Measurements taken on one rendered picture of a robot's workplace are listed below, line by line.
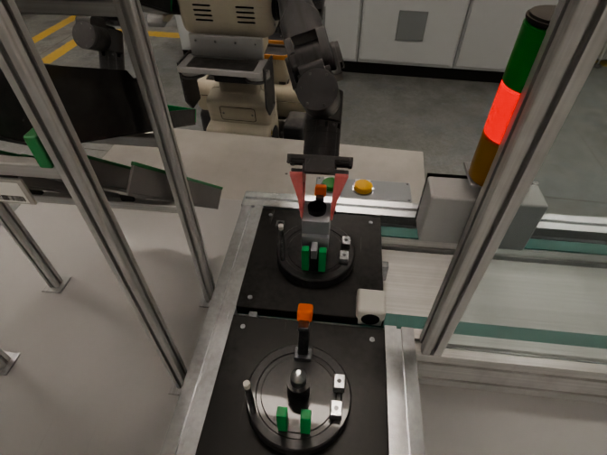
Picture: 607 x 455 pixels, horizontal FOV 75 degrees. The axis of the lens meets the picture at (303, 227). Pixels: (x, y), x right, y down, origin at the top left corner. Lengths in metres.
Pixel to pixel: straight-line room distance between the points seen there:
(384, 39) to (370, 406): 3.29
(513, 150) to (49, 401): 0.75
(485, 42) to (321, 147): 3.19
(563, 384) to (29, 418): 0.84
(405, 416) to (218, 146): 0.89
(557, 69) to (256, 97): 1.11
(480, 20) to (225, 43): 2.68
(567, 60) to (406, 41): 3.32
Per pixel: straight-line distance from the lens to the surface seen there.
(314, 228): 0.63
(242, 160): 1.14
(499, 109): 0.40
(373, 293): 0.65
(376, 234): 0.77
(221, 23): 1.29
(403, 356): 0.64
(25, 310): 0.95
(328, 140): 0.62
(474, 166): 0.44
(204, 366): 0.64
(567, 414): 0.81
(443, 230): 0.48
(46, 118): 0.37
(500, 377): 0.73
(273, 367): 0.58
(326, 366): 0.58
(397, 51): 3.68
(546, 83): 0.36
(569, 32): 0.35
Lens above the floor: 1.51
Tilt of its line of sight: 45 degrees down
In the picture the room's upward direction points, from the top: straight up
